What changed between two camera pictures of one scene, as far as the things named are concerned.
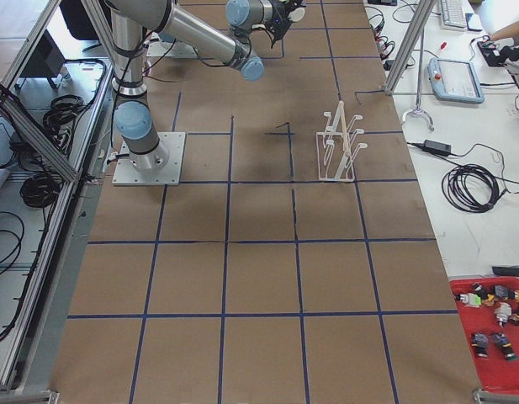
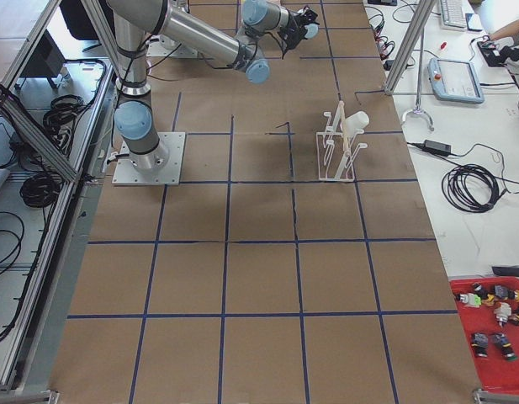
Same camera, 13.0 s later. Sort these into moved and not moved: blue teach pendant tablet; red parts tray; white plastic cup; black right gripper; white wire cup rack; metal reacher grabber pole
Moved: black right gripper; white plastic cup
Not moved: red parts tray; white wire cup rack; metal reacher grabber pole; blue teach pendant tablet
